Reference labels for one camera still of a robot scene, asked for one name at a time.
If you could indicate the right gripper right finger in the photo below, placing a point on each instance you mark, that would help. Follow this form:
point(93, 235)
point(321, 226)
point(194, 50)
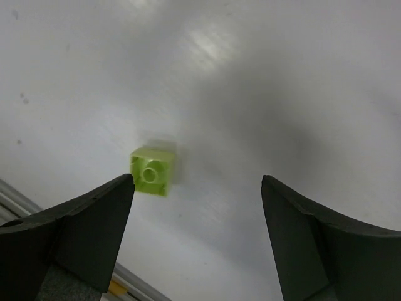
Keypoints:
point(321, 254)

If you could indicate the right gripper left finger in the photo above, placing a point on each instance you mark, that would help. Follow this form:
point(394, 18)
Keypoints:
point(78, 238)

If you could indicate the lime lego brick lower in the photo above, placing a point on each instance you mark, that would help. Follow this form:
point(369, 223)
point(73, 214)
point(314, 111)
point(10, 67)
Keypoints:
point(152, 170)

